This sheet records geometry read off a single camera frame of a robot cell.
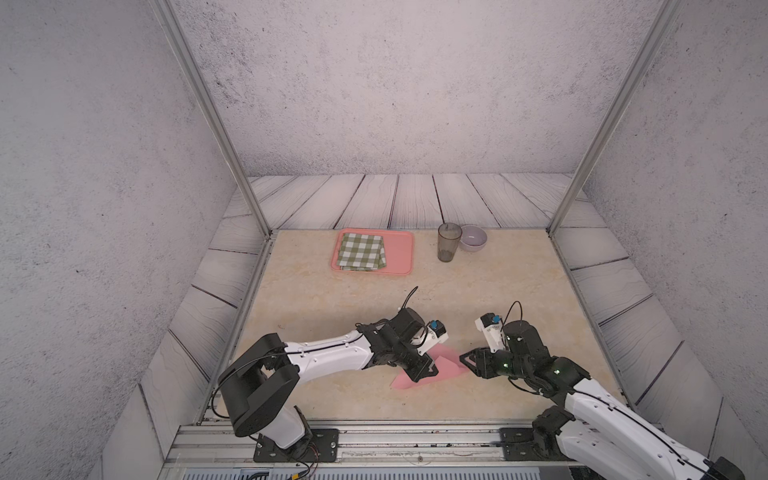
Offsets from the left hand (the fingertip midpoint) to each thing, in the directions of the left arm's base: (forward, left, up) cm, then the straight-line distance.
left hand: (440, 377), depth 77 cm
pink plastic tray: (+53, +9, -9) cm, 54 cm away
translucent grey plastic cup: (+47, -9, +4) cm, 48 cm away
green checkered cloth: (+48, +22, -6) cm, 53 cm away
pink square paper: (+3, -2, +2) cm, 4 cm away
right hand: (+4, -8, +2) cm, 9 cm away
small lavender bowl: (+53, -20, -4) cm, 57 cm away
